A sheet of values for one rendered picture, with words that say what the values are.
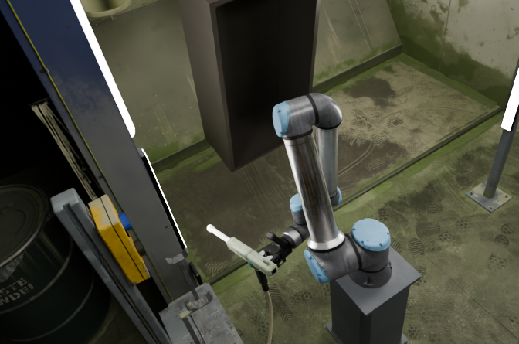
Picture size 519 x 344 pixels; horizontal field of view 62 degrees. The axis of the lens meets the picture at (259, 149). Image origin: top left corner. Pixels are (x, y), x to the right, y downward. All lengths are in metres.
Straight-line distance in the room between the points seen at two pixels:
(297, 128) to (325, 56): 2.44
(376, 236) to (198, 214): 1.63
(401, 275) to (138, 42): 2.47
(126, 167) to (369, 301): 1.12
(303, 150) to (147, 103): 2.04
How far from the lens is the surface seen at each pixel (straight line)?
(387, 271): 1.95
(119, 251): 1.21
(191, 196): 3.24
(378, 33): 4.28
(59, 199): 1.14
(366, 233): 1.78
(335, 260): 1.74
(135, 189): 1.80
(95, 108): 1.56
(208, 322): 1.78
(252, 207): 3.05
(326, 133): 1.67
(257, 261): 1.89
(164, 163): 3.46
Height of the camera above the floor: 2.34
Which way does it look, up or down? 42 degrees down
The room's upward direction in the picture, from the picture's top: 11 degrees counter-clockwise
